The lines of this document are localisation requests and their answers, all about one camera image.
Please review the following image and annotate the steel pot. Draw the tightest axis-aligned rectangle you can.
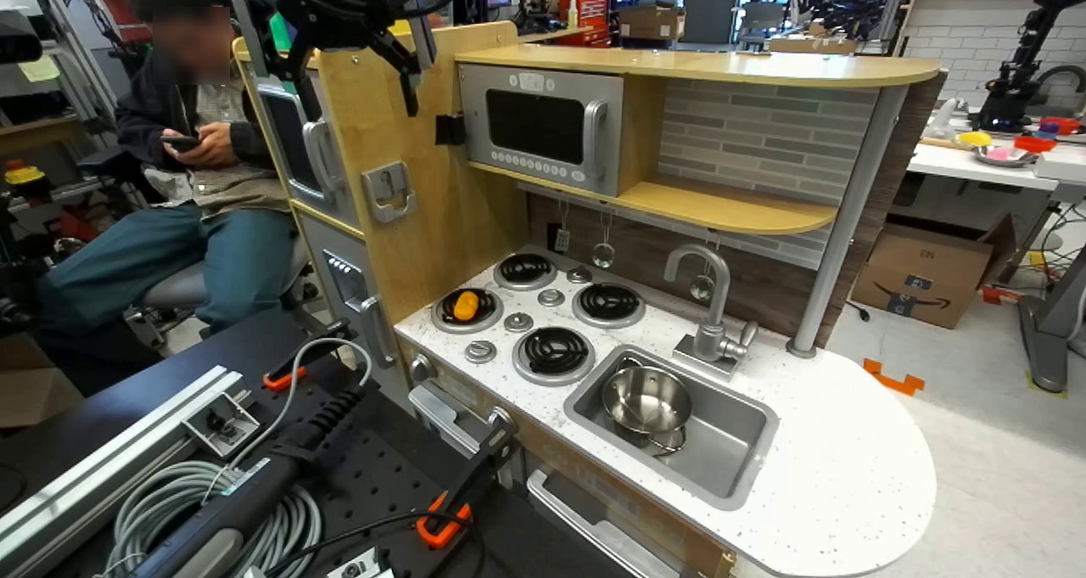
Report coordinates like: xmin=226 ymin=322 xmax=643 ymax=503
xmin=601 ymin=357 xmax=694 ymax=457

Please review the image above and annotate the grey toy sink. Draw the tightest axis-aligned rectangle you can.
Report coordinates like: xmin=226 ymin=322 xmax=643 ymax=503
xmin=563 ymin=344 xmax=781 ymax=512

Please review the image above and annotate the grey toy fridge door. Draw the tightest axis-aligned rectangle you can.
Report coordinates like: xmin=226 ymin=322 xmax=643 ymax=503
xmin=253 ymin=76 xmax=342 ymax=216

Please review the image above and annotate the wooden toy kitchen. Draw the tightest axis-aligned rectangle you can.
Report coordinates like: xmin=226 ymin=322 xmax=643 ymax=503
xmin=231 ymin=20 xmax=948 ymax=578

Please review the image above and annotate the grey toy microwave door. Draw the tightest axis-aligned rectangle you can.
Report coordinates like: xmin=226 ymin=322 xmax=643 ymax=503
xmin=458 ymin=63 xmax=625 ymax=198

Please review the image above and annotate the grey toy freezer door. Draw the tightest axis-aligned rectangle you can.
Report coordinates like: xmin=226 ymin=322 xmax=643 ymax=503
xmin=295 ymin=211 xmax=410 ymax=402

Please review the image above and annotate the red tool cabinet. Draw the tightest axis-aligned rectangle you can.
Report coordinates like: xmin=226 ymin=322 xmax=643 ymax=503
xmin=557 ymin=0 xmax=611 ymax=49

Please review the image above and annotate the person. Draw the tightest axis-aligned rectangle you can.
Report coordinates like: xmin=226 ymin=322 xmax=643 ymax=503
xmin=32 ymin=0 xmax=311 ymax=396

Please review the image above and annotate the black toy burner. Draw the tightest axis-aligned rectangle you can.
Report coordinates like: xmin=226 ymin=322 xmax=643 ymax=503
xmin=430 ymin=287 xmax=505 ymax=335
xmin=494 ymin=252 xmax=559 ymax=292
xmin=511 ymin=325 xmax=597 ymax=388
xmin=572 ymin=282 xmax=647 ymax=330

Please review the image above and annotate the grey stool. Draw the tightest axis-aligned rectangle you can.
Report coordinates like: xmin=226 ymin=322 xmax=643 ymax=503
xmin=127 ymin=237 xmax=322 ymax=350

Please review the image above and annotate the small cardboard box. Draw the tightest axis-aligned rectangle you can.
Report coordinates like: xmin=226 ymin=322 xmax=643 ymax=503
xmin=619 ymin=2 xmax=687 ymax=42

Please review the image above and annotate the orange and black clamp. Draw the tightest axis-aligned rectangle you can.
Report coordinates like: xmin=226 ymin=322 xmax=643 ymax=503
xmin=414 ymin=407 xmax=520 ymax=551
xmin=260 ymin=318 xmax=359 ymax=393

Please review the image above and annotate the grey hanging rod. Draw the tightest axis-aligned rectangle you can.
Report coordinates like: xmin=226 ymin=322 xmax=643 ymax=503
xmin=516 ymin=179 xmax=831 ymax=271

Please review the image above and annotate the small hanging ladle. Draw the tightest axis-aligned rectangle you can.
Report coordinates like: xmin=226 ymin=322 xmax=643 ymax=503
xmin=688 ymin=240 xmax=717 ymax=302

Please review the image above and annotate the grey toy tap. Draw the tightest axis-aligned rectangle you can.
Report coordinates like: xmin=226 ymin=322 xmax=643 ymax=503
xmin=663 ymin=244 xmax=760 ymax=382

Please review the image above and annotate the grey toy dishwasher door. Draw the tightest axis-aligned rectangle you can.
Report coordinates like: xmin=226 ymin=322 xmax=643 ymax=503
xmin=526 ymin=468 xmax=735 ymax=578

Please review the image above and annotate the white brick panel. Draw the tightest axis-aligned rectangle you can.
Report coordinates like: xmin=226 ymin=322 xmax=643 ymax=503
xmin=894 ymin=0 xmax=1086 ymax=114

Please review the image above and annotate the large cardboard box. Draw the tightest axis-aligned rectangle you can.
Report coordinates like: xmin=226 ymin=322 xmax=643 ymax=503
xmin=850 ymin=212 xmax=1017 ymax=331

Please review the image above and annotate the white table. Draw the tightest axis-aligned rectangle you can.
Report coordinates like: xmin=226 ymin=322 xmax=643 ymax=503
xmin=906 ymin=118 xmax=1086 ymax=394

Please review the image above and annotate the orange floor marker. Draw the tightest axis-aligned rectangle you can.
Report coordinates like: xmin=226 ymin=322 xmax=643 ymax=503
xmin=863 ymin=356 xmax=926 ymax=397

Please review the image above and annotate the steel bowl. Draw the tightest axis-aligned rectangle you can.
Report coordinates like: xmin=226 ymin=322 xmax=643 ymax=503
xmin=972 ymin=143 xmax=1041 ymax=170

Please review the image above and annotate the grey fridge door handle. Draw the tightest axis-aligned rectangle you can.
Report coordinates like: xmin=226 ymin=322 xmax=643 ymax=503
xmin=302 ymin=119 xmax=342 ymax=199

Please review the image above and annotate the grey microwave door handle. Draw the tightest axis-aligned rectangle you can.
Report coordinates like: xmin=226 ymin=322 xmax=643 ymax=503
xmin=583 ymin=99 xmax=611 ymax=182

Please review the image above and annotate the grey freezer door handle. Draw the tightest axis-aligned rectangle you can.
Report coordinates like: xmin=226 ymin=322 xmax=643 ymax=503
xmin=359 ymin=295 xmax=397 ymax=369

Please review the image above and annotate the grey oven door handle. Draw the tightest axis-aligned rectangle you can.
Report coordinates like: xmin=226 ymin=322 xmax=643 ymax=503
xmin=408 ymin=382 xmax=512 ymax=458

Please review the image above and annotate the coil of grey cable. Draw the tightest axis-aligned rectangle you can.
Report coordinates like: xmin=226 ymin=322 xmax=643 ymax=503
xmin=100 ymin=337 xmax=375 ymax=578

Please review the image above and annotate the aluminium rail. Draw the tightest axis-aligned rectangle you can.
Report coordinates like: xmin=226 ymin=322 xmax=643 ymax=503
xmin=0 ymin=364 xmax=262 ymax=578

